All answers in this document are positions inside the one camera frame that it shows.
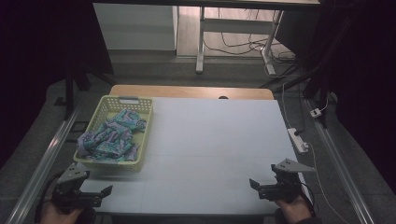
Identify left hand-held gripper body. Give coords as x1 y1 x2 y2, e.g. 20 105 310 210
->
50 161 104 214

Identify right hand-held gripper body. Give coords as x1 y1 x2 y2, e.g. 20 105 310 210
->
257 158 318 204

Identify teal purple patterned cloth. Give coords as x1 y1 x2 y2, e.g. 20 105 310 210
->
76 108 148 162

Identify pale yellow plastic basket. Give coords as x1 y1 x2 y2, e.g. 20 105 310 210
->
73 94 154 173

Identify person's left hand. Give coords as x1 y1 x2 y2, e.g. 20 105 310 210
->
39 201 84 224

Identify person's right hand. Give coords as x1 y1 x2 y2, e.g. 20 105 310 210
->
274 194 313 224

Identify white power strip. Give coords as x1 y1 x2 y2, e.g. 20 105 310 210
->
287 127 310 155

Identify white table mat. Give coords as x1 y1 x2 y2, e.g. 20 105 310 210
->
78 96 312 217

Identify black metal stand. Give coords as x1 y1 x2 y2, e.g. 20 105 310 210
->
260 12 362 130
54 62 117 121

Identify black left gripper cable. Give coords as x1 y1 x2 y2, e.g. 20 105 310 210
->
33 173 64 224

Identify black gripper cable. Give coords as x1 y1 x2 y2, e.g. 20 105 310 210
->
299 182 318 218
33 173 64 224

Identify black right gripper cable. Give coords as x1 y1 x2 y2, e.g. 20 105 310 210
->
299 182 318 218

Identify metal floor rail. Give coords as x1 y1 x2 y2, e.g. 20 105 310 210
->
305 98 375 224
5 102 84 224

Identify thin white cable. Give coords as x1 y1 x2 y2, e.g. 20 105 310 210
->
305 142 345 224

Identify tangled black floor cables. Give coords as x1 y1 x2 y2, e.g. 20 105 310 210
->
203 8 297 78

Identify white desk frame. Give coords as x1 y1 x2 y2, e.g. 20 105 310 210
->
195 6 285 77

